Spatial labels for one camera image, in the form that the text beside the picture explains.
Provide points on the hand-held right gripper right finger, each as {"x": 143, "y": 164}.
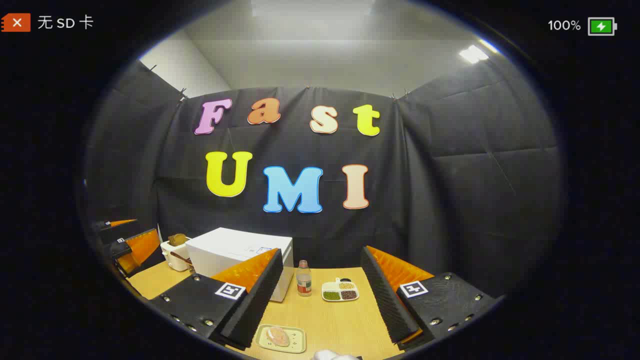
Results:
{"x": 387, "y": 300}

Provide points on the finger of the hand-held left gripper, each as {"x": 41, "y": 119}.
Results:
{"x": 122, "y": 248}
{"x": 104, "y": 226}

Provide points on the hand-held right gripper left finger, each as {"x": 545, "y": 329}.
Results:
{"x": 255, "y": 305}

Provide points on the pale pink meat piece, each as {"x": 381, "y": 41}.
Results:
{"x": 277, "y": 336}

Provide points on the white microwave oven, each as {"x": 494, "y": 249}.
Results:
{"x": 225, "y": 250}

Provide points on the white toaster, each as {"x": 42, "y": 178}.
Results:
{"x": 170, "y": 257}

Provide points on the white divided dish of beans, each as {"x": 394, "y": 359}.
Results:
{"x": 340, "y": 291}

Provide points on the clear bottle with red label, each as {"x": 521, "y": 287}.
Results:
{"x": 304, "y": 280}

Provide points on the brown bread slice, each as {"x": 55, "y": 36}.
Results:
{"x": 178, "y": 239}

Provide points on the pale green rectangular plate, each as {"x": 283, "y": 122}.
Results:
{"x": 297, "y": 342}

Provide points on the black backdrop cloth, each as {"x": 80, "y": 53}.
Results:
{"x": 450, "y": 200}

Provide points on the ceiling light panel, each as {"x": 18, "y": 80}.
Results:
{"x": 473, "y": 54}

